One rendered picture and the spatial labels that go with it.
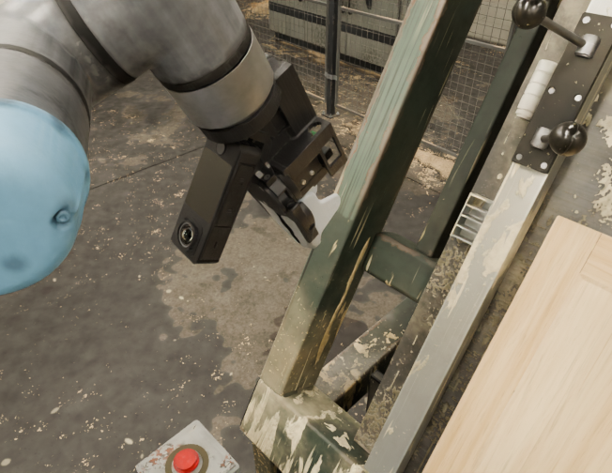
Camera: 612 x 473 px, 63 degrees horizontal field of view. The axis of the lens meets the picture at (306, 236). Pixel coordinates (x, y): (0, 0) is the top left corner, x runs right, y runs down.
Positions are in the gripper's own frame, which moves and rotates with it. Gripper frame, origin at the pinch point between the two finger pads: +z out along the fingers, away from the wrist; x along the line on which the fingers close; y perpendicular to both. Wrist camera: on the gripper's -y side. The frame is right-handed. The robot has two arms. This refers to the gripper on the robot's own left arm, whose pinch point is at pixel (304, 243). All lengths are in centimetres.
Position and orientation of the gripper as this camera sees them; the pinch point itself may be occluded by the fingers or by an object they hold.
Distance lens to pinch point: 54.8
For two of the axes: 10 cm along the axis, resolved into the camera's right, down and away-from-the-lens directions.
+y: 6.6, -7.3, 1.7
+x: -6.6, -4.6, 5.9
